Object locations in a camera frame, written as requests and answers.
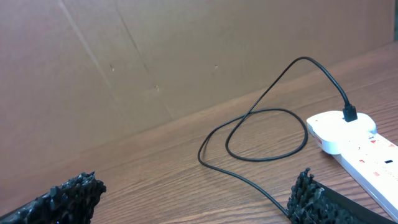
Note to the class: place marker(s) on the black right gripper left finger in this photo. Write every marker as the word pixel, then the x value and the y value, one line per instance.
pixel 73 202

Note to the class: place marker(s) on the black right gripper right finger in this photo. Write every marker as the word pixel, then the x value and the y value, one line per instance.
pixel 314 203

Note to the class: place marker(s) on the white charger adapter plug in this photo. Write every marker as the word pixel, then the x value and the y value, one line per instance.
pixel 335 135

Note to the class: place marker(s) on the white power strip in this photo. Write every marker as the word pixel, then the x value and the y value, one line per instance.
pixel 373 164

